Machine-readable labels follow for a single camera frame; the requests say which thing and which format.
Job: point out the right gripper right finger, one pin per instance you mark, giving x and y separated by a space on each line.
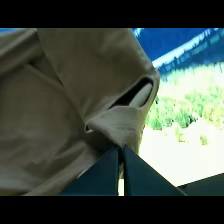
143 180

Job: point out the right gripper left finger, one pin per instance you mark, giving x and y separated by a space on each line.
103 176

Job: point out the brown garment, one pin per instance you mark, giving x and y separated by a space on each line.
50 110

